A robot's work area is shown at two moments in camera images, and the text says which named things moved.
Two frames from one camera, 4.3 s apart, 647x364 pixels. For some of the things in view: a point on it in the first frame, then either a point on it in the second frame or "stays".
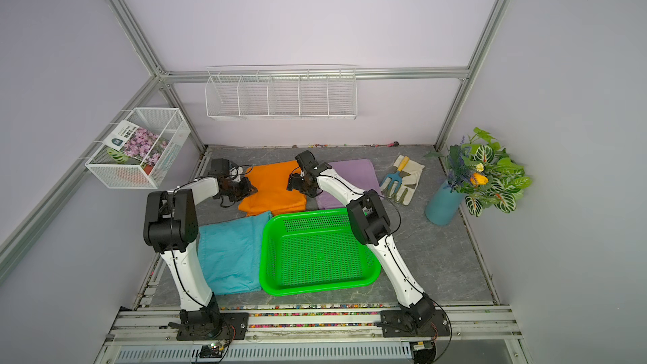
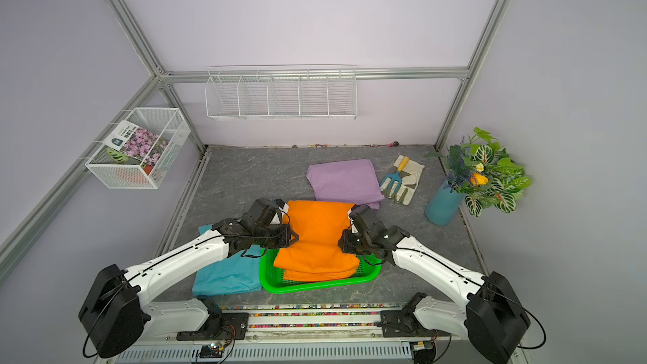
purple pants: (359, 173) stays
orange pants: (271, 182) → (314, 254)
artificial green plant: (484, 173) stays
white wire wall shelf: (282, 92) stays
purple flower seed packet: (140, 144) stays
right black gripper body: (301, 181) → (352, 242)
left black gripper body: (238, 190) → (272, 236)
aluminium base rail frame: (478, 334) stays
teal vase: (443, 205) stays
